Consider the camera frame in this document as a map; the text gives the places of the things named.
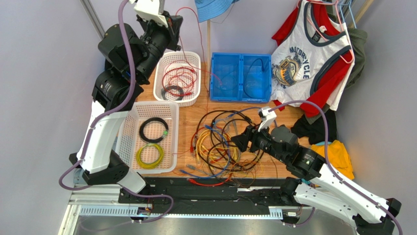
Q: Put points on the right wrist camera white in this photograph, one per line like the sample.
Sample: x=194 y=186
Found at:
x=267 y=116

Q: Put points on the black coil in far basket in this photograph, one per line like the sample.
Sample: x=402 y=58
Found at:
x=174 y=90

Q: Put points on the red shirt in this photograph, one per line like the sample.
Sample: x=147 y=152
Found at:
x=325 y=97

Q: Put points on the white motorcycle tank top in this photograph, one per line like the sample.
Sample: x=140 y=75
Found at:
x=309 y=65

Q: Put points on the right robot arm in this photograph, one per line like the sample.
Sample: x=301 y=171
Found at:
x=316 y=184

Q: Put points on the white perforated basket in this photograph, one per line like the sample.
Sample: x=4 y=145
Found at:
x=147 y=141
x=182 y=68

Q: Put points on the white perforated basket near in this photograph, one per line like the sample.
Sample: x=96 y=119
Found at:
x=147 y=141

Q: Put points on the blue plastic crate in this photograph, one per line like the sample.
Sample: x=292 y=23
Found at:
x=240 y=77

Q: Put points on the blue bucket hat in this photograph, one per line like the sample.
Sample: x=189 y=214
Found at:
x=209 y=9

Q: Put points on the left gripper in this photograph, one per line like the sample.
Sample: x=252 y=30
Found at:
x=172 y=34

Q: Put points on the yellow shirt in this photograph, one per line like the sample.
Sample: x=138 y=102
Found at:
x=340 y=159

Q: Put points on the black garment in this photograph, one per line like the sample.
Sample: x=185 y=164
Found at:
x=315 y=131

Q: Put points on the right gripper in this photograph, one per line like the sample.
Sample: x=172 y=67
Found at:
x=253 y=140

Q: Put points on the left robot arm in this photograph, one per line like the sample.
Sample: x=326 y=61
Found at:
x=129 y=62

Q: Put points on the wooden pole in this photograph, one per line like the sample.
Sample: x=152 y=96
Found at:
x=209 y=43

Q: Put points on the white perforated basket far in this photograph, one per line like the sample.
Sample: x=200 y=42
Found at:
x=182 y=68

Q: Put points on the olive green garment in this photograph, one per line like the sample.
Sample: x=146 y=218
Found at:
x=358 y=38

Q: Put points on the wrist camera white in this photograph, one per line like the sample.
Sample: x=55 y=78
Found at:
x=150 y=10
x=267 y=116

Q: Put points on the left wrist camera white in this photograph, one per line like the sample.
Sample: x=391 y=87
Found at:
x=150 y=10

